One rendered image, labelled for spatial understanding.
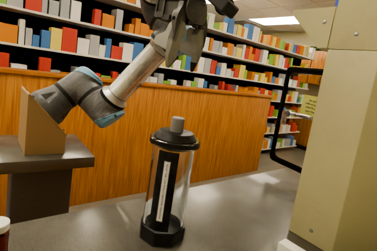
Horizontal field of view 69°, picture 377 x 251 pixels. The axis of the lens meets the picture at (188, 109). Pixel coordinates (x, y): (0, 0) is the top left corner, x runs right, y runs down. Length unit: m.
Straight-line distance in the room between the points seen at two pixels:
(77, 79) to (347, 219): 0.97
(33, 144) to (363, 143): 0.99
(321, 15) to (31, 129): 0.95
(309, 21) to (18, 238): 0.81
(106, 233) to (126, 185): 2.20
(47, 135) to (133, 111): 1.60
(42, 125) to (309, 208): 0.88
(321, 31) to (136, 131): 2.18
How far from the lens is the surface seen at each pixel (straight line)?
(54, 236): 0.67
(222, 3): 0.53
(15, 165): 1.06
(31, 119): 1.07
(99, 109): 1.09
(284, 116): 1.17
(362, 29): 0.73
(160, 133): 0.56
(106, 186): 2.76
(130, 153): 2.74
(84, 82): 1.13
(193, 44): 0.60
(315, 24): 0.77
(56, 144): 1.11
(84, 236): 0.66
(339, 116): 0.72
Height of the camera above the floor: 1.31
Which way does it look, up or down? 8 degrees down
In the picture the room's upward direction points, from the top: 9 degrees clockwise
